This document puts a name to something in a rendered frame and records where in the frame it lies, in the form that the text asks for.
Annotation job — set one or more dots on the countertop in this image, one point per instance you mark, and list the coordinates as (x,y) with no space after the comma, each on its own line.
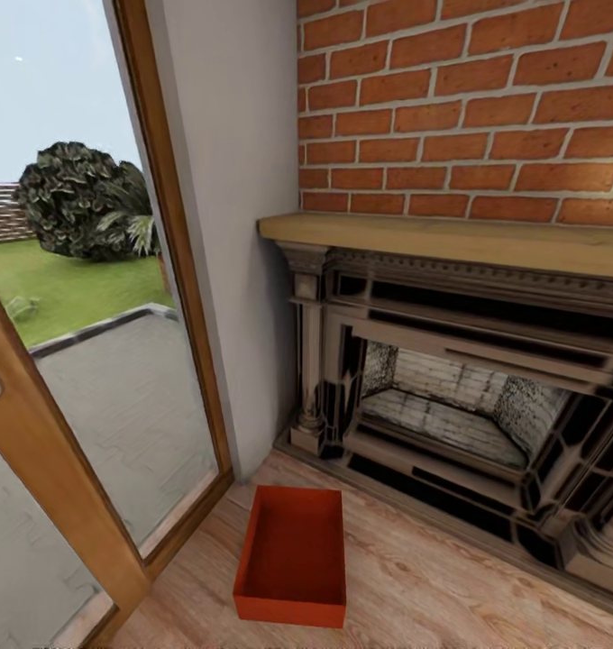
(558,248)

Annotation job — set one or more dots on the door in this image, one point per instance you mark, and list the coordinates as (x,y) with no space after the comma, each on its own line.
(113,447)

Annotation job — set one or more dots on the wood fireplace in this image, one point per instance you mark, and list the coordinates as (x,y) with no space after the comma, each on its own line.
(475,397)

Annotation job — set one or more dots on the storage box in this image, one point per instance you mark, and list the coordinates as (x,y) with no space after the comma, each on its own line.
(292,569)

